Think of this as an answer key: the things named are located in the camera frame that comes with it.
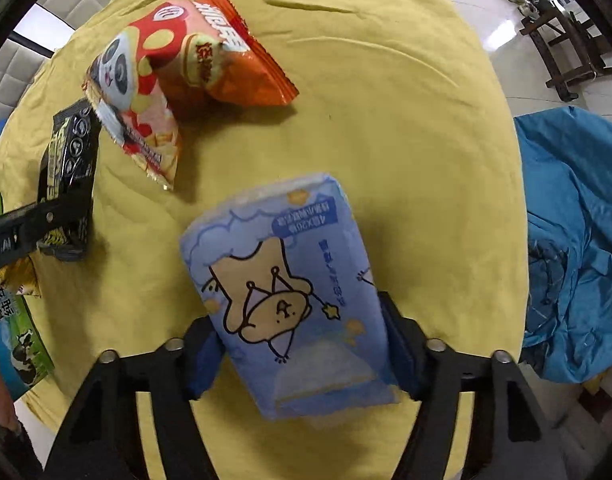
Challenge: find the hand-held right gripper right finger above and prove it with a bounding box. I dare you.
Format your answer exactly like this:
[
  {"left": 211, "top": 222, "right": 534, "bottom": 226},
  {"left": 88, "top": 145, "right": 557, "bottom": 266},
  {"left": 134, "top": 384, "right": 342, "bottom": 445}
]
[{"left": 377, "top": 291, "right": 573, "bottom": 480}]

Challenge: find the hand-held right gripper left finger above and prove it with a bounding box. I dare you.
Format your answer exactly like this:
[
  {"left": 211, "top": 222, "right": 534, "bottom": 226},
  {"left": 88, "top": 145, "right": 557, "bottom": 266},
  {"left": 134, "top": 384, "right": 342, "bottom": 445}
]
[{"left": 43, "top": 317, "right": 224, "bottom": 480}]

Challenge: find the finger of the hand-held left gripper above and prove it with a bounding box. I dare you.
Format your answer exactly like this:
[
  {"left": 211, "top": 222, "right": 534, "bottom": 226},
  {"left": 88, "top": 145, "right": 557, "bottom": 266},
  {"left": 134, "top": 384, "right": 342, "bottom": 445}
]
[{"left": 28, "top": 194, "right": 95, "bottom": 242}]

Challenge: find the black snack packet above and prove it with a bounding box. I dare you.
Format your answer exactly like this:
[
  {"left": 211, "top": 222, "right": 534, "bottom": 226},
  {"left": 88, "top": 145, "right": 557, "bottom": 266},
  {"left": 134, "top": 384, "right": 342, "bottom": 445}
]
[{"left": 37, "top": 98, "right": 103, "bottom": 262}]

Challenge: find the blue cartoon tissue pack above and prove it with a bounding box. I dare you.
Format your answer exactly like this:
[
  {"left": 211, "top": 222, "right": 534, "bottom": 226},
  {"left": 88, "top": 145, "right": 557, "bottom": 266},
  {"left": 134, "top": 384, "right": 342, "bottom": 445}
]
[{"left": 178, "top": 172, "right": 403, "bottom": 422}]

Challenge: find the yellow snack packet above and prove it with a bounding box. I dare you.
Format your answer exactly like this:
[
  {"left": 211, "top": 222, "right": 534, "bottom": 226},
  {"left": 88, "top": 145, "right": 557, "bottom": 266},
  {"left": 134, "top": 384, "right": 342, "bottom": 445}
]
[{"left": 0, "top": 254, "right": 43, "bottom": 300}]

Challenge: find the green cow print packet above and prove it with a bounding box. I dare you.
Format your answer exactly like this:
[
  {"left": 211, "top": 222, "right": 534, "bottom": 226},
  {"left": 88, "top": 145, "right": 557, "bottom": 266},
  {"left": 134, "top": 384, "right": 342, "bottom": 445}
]
[{"left": 0, "top": 280, "right": 55, "bottom": 402}]

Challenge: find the panda print snack packet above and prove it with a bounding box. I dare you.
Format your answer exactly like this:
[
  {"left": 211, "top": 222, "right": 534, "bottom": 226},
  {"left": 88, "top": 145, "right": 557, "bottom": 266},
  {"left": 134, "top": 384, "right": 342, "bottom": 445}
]
[{"left": 82, "top": 27, "right": 181, "bottom": 192}]

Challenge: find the grey padded headboard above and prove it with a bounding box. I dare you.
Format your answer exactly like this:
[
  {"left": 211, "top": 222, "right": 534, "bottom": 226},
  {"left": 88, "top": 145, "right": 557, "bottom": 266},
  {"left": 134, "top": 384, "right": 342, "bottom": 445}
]
[{"left": 0, "top": 0, "right": 159, "bottom": 128}]

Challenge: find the yellow bed sheet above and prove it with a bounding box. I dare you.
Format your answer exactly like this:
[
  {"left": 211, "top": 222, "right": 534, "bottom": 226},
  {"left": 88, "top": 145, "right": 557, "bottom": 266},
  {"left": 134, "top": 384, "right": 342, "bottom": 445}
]
[{"left": 0, "top": 0, "right": 529, "bottom": 480}]

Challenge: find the blue cloth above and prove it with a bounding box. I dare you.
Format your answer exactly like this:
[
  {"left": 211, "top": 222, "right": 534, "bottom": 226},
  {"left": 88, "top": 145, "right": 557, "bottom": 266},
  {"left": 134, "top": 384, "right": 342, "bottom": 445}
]
[{"left": 513, "top": 106, "right": 612, "bottom": 386}]

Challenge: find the orange-red snack packet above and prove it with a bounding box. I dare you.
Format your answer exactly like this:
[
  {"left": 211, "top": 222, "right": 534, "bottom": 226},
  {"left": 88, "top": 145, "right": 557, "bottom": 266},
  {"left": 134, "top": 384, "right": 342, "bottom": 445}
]
[{"left": 131, "top": 0, "right": 300, "bottom": 109}]

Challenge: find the dark wooden chair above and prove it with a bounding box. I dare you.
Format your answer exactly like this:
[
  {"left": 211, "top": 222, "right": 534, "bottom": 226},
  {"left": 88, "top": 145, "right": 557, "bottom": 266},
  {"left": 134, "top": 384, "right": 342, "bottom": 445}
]
[{"left": 518, "top": 0, "right": 608, "bottom": 102}]

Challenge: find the pair of light shoes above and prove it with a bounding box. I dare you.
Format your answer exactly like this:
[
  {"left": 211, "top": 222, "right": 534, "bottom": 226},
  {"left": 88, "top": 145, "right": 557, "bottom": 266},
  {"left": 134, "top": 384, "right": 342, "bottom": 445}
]
[{"left": 502, "top": 0, "right": 543, "bottom": 17}]

